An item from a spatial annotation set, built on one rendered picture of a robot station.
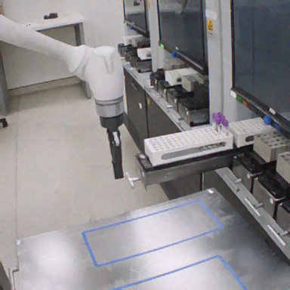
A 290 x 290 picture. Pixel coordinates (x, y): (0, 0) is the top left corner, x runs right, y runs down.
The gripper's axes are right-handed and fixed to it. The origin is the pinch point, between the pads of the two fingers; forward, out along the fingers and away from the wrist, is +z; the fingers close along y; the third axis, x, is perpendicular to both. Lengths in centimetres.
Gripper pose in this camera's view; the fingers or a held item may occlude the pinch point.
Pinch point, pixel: (118, 168)
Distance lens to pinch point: 133.9
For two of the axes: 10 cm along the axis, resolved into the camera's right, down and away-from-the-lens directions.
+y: -2.7, -4.3, 8.6
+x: -9.6, 1.9, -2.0
